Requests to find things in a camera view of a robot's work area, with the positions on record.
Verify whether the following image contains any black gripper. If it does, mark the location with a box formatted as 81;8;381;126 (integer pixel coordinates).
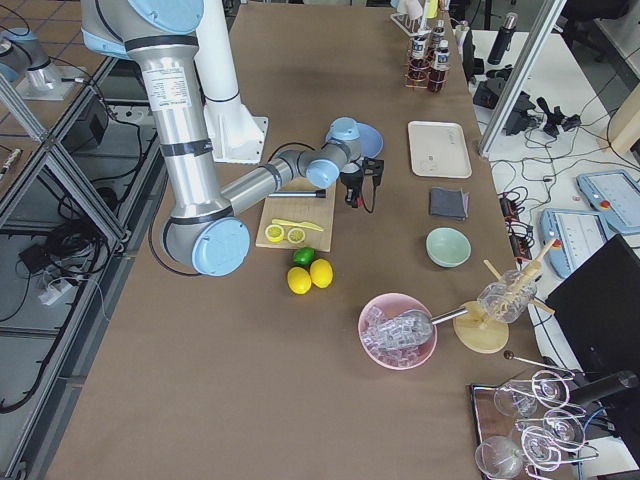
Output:
340;169;364;207

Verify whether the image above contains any black tray under glasses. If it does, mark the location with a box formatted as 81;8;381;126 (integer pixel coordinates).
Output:
468;384;520;445

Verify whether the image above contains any blue plate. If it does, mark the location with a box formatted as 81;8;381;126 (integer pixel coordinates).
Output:
357;122;384;158

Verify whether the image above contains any white cup rack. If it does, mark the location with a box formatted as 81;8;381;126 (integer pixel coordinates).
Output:
390;0;440;37

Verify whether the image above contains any green lime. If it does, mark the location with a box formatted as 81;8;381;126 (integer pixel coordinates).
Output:
293;247;316;267

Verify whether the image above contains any yellow plastic knife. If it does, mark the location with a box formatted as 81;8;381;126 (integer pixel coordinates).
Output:
271;218;324;232

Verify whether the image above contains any wooden cup tree stand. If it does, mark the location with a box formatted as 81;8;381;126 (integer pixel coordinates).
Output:
453;239;561;354

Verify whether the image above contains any grey folded cloth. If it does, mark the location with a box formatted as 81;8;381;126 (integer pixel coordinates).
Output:
429;187;469;221

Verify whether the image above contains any aluminium frame post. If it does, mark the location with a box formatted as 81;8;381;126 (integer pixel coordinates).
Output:
478;0;566;158

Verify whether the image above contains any steel muddler black tip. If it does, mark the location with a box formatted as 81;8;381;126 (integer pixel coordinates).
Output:
268;189;327;198

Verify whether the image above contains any black monitor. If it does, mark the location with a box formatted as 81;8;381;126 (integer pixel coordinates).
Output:
546;234;639;380

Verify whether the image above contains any copper wire bottle rack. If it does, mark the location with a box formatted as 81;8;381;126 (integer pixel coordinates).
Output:
405;35;450;93

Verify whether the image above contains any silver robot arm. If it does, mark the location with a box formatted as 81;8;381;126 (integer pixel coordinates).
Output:
81;1;362;276
1;27;61;92

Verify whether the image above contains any cream rabbit tray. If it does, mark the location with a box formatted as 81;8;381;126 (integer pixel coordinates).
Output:
408;120;472;179

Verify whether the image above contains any wooden cutting board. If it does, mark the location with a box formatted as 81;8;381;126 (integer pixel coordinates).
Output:
255;184;336;252

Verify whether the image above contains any clear glass mug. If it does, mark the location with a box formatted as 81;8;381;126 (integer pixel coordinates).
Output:
477;270;537;324

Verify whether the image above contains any metal ice scoop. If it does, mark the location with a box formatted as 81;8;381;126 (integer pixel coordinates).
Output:
395;306;468;348

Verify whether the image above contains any pink cup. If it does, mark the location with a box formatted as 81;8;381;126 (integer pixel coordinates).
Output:
403;0;424;20

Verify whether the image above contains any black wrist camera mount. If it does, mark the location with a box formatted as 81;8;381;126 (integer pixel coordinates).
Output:
362;157;384;188

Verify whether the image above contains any pink bowl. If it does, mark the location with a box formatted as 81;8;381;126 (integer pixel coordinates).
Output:
358;293;438;370

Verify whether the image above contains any green bowl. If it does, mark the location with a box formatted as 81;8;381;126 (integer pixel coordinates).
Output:
425;227;471;268

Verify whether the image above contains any dark drink bottle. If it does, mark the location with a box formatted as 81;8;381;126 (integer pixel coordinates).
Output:
408;30;430;79
431;19;445;49
428;40;450;93

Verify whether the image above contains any black thermos bottle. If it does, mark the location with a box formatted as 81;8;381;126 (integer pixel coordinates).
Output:
487;12;518;65

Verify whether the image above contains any blue teach pendant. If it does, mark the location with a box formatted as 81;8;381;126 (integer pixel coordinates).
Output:
540;208;614;279
576;170;640;235

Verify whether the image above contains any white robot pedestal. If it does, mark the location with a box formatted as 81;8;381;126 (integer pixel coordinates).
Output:
195;1;268;165

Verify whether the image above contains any lemon half slice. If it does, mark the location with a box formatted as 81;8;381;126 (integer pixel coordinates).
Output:
286;227;306;245
264;223;285;243

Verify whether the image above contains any wine glass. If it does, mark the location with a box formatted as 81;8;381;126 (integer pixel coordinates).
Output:
543;409;586;452
531;370;570;409
475;436;524;479
494;379;538;418

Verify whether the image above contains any whole yellow lemon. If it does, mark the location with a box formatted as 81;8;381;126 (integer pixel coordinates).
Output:
309;259;334;288
287;266;312;295

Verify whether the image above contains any pile of clear ice cubes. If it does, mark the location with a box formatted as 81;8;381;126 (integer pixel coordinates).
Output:
361;306;434;368

